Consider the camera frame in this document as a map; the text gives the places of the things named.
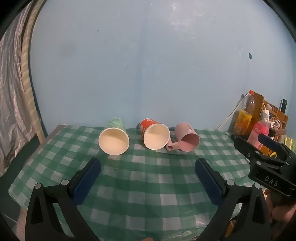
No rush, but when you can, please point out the red paper cup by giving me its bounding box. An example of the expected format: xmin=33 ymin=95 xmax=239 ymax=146
xmin=139 ymin=118 xmax=171 ymax=150

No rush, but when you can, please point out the green paper cup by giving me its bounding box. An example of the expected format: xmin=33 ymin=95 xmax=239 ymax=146
xmin=98 ymin=118 xmax=130 ymax=156

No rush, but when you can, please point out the person's right hand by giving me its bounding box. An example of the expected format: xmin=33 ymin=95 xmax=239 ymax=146
xmin=264 ymin=189 xmax=295 ymax=223

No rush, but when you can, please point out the pink label bottle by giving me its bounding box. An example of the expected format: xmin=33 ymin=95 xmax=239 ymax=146
xmin=247 ymin=109 xmax=269 ymax=150

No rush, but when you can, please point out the orange drink bottle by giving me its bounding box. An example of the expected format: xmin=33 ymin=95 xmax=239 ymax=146
xmin=234 ymin=90 xmax=255 ymax=135

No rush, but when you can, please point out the brown wooden rack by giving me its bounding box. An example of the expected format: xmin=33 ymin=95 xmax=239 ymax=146
xmin=247 ymin=92 xmax=288 ymax=137

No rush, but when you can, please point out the silver foil curtain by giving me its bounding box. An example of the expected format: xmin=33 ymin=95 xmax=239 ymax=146
xmin=0 ymin=3 xmax=35 ymax=176

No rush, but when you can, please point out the green checkered tablecloth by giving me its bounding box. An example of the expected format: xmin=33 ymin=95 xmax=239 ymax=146
xmin=9 ymin=126 xmax=252 ymax=240

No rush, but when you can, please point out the white cable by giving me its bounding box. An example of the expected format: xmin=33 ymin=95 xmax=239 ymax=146
xmin=216 ymin=93 xmax=250 ymax=131

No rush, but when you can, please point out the striped wooden frame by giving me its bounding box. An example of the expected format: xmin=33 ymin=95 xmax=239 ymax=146
xmin=21 ymin=1 xmax=46 ymax=144

